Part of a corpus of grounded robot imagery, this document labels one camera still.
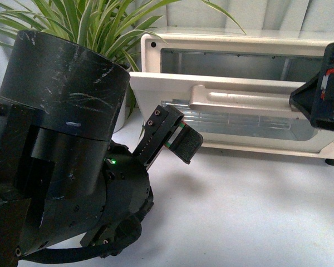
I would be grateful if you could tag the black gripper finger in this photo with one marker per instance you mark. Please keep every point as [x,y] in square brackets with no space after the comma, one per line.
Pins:
[315,99]

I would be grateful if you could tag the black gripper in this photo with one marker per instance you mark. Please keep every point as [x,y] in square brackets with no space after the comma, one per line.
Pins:
[165,127]

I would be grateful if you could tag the cream glass oven door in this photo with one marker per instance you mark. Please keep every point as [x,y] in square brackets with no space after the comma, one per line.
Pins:
[235,113]

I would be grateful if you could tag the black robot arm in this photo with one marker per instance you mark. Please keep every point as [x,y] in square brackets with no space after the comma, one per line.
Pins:
[68,193]

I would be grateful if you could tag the cream Toshiba toaster oven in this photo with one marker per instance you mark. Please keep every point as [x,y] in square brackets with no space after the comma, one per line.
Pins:
[259,55]

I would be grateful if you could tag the white plastic plant pot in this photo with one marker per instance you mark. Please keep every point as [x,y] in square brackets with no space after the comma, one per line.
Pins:
[122,111]

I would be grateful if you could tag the green striped spider plant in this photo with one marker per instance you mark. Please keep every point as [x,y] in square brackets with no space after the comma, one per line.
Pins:
[111,28]

